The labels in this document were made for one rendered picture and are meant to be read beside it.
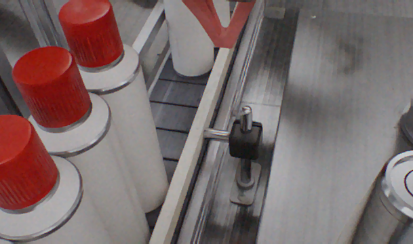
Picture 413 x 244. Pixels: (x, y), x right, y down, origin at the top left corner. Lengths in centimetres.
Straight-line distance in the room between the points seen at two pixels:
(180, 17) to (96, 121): 23
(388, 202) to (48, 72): 17
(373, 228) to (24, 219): 17
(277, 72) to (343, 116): 15
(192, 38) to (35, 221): 30
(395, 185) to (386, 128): 28
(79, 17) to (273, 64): 39
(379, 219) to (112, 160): 16
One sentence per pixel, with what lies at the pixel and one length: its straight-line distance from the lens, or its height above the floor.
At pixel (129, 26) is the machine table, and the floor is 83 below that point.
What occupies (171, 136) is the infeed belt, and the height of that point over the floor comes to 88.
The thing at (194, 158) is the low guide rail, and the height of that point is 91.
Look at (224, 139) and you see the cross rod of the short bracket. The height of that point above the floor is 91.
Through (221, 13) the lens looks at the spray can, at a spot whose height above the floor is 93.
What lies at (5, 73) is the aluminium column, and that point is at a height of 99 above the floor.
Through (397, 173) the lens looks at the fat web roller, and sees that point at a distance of 21.
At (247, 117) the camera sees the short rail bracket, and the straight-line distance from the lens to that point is 38.
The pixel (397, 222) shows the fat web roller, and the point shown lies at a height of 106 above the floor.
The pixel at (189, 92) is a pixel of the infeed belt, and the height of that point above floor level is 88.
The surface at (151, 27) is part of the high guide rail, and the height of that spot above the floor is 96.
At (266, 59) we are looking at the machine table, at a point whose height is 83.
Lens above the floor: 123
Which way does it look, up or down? 48 degrees down
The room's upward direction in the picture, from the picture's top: 6 degrees counter-clockwise
